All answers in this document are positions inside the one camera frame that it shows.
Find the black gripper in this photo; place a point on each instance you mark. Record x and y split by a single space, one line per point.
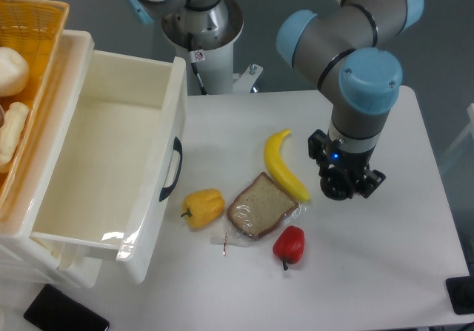
345 156

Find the dark purple mangosteen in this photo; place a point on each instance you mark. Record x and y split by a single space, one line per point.
338 187

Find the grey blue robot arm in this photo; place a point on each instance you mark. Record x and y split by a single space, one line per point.
339 54

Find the upper white drawer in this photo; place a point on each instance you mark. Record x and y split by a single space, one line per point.
103 194

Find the white drawer cabinet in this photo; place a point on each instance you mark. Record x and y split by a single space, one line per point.
26 254

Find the yellow banana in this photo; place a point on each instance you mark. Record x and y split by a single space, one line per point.
279 170

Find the bread slice in plastic wrap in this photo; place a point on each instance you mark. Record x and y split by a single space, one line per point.
259 211

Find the red bell pepper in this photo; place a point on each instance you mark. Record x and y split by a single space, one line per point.
289 246

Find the yellow bell pepper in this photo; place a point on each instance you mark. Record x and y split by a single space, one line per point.
202 207

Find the black device at table edge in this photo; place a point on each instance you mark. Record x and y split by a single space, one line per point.
460 291

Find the black smartphone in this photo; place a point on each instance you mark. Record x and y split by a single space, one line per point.
51 309

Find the long white bread roll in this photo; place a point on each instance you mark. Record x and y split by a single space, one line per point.
14 120

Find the yellow wicker basket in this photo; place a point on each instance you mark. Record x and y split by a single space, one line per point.
32 28

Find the round white bun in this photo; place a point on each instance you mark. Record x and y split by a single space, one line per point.
15 72

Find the black drawer handle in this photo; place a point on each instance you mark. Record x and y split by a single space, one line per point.
174 170

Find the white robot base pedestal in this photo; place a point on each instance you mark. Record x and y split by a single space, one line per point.
211 53

